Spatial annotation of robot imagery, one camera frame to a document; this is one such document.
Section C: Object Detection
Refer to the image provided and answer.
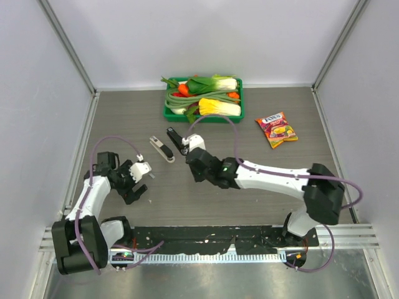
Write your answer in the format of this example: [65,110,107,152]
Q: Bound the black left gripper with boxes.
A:
[112,161,147,204]

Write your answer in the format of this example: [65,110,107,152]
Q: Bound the black deli stapler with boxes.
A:
[166,127,189,156]

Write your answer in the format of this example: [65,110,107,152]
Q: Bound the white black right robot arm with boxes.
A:
[186,148,345,247]

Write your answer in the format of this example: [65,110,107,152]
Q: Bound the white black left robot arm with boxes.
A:
[51,151,151,275]

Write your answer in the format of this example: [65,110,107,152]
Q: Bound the toy yellow napa cabbage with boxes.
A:
[198,98,241,116]

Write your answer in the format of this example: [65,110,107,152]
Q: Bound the green plastic tray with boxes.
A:
[163,77,246,124]

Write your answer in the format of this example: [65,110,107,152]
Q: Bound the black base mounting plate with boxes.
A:
[133,225,319,255]

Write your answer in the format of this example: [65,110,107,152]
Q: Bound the toy green long beans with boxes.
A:
[165,88,244,110]

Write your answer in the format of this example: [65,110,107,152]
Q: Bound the toy orange carrot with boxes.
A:
[178,83,190,97]

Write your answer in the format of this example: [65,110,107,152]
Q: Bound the Fox's candy bag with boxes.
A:
[255,112,299,149]

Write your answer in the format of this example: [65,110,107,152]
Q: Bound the toy bok choy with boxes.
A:
[186,76,238,94]

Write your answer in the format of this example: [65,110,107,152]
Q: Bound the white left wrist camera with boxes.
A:
[129,161,152,183]

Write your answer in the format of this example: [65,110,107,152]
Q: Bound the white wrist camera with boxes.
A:
[129,161,152,183]
[181,134,206,152]

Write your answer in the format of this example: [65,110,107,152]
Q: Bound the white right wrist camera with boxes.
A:
[181,134,206,152]

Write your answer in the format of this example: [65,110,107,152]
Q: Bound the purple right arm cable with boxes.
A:
[186,114,364,272]

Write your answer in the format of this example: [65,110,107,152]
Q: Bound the aluminium frame rail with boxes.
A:
[39,223,380,264]

